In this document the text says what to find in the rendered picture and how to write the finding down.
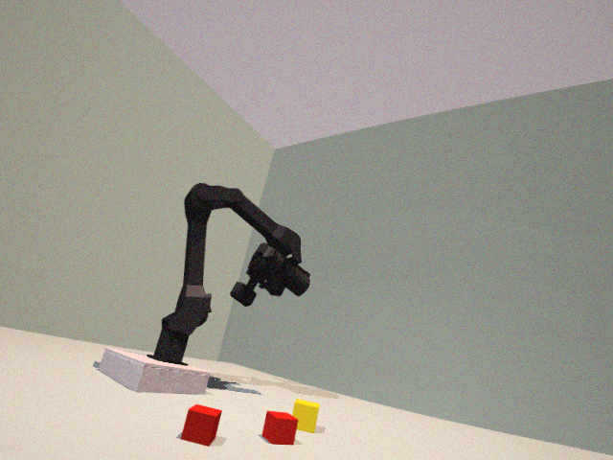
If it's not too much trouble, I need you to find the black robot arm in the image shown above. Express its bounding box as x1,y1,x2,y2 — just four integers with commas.
147,183,310,366

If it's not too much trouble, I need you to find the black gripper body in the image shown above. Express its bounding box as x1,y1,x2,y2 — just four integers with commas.
230,242,273,307

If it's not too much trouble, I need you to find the red cube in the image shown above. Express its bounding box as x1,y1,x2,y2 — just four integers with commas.
180,404,222,447
262,410,298,446

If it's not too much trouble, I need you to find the yellow block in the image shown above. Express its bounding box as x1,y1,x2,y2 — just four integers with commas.
292,399,319,433

